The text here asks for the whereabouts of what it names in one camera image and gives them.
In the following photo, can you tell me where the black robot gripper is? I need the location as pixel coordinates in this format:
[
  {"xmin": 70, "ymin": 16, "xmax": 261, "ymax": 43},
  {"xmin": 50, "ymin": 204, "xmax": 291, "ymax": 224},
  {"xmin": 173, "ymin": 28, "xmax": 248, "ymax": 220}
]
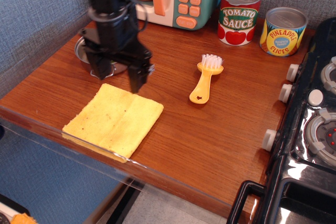
[{"xmin": 80, "ymin": 6, "xmax": 154, "ymax": 93}]

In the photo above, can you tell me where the yellow towel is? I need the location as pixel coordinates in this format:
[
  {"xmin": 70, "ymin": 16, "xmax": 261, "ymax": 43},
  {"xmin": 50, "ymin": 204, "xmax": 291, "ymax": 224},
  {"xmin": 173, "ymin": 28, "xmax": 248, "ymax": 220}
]
[{"xmin": 62, "ymin": 83, "xmax": 164, "ymax": 163}]

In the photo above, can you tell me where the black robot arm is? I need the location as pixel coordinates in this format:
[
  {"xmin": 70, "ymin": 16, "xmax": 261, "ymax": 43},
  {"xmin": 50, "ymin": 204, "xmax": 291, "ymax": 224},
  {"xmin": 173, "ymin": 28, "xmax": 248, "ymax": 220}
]
[{"xmin": 80, "ymin": 0, "xmax": 154, "ymax": 93}]

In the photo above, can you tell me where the small steel pot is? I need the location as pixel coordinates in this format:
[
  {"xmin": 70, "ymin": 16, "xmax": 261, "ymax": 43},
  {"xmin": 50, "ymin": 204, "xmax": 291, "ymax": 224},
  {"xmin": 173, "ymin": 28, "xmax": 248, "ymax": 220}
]
[{"xmin": 75, "ymin": 37, "xmax": 128, "ymax": 78}]

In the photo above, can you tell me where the yellow toy dish brush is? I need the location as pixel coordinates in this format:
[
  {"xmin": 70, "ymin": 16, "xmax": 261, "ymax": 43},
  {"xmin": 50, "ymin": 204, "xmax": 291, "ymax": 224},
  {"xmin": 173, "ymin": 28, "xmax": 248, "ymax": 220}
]
[{"xmin": 189, "ymin": 54, "xmax": 224, "ymax": 104}]

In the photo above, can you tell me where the clear acrylic table guard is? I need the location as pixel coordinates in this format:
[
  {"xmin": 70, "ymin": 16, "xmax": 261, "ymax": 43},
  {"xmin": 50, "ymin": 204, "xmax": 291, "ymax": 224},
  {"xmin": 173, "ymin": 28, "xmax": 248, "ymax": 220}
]
[{"xmin": 1, "ymin": 104, "xmax": 269, "ymax": 217}]

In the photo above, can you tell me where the tomato sauce toy can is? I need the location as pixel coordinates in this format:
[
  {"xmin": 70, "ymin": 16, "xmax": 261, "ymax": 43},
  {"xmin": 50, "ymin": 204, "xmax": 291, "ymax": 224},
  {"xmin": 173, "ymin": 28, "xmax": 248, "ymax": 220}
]
[{"xmin": 217, "ymin": 0, "xmax": 261, "ymax": 46}]

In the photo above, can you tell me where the lower white stove knob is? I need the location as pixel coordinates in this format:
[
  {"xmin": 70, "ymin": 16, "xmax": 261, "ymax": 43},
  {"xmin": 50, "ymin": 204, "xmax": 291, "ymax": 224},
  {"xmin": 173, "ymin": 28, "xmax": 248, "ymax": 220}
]
[{"xmin": 262, "ymin": 129, "xmax": 277, "ymax": 152}]

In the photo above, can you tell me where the white stove knob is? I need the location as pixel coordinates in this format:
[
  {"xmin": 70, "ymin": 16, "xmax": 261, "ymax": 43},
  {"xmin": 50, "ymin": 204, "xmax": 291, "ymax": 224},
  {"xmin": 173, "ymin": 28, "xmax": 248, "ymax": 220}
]
[
  {"xmin": 278, "ymin": 84, "xmax": 292, "ymax": 103},
  {"xmin": 286, "ymin": 64, "xmax": 300, "ymax": 82},
  {"xmin": 262, "ymin": 129, "xmax": 277, "ymax": 152}
]

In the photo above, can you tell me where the middle white stove knob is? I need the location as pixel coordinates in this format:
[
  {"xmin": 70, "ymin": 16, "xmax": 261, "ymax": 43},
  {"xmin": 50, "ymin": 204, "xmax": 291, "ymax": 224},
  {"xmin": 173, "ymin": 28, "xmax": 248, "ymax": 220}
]
[{"xmin": 278, "ymin": 84, "xmax": 292, "ymax": 103}]

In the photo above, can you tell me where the pineapple slices toy can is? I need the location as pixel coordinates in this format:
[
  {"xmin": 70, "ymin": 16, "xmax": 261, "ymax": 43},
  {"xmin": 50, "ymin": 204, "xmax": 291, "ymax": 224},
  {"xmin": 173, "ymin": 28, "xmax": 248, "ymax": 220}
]
[{"xmin": 259, "ymin": 7, "xmax": 308, "ymax": 57}]

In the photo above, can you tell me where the upper white stove knob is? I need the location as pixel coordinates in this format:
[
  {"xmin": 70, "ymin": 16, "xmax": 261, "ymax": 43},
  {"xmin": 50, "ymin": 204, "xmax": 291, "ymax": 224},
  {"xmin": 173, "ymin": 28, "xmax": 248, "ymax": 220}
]
[{"xmin": 286, "ymin": 64, "xmax": 300, "ymax": 82}]

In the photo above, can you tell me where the orange object bottom left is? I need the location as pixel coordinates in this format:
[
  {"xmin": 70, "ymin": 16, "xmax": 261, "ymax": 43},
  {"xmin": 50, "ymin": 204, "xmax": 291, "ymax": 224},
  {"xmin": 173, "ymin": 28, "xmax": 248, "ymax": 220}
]
[{"xmin": 10, "ymin": 213, "xmax": 37, "ymax": 224}]

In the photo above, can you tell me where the round white stove button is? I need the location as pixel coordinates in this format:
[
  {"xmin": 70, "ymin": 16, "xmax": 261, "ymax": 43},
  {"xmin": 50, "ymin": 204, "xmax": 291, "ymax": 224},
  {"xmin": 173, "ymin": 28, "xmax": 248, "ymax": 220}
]
[{"xmin": 308, "ymin": 89, "xmax": 323, "ymax": 106}]

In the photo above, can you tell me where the grey rear stove burner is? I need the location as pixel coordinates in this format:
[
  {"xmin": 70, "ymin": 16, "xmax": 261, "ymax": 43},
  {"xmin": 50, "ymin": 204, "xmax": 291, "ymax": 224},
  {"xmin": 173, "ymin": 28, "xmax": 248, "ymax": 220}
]
[{"xmin": 320, "ymin": 56, "xmax": 336, "ymax": 94}]

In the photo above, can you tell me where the grey stove burner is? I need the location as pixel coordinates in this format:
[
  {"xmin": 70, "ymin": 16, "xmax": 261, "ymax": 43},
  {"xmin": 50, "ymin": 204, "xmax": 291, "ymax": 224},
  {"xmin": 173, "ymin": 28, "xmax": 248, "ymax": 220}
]
[
  {"xmin": 320, "ymin": 56, "xmax": 336, "ymax": 94},
  {"xmin": 305, "ymin": 108, "xmax": 335, "ymax": 167}
]

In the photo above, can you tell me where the grey front stove burner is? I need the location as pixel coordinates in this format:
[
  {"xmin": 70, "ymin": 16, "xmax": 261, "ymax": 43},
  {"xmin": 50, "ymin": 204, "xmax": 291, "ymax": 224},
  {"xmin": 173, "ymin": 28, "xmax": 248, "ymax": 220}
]
[{"xmin": 305, "ymin": 108, "xmax": 335, "ymax": 167}]

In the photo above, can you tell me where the black toy stove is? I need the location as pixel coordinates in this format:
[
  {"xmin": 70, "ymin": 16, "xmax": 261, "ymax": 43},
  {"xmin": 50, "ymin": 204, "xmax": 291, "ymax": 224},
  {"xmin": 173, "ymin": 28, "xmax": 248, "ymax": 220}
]
[{"xmin": 250, "ymin": 18, "xmax": 335, "ymax": 223}]

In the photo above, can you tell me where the black oven door handle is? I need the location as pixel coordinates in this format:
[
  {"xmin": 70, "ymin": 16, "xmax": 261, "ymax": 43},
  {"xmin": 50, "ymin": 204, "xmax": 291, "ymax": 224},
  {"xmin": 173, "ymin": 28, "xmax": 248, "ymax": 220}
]
[{"xmin": 227, "ymin": 180, "xmax": 266, "ymax": 224}]

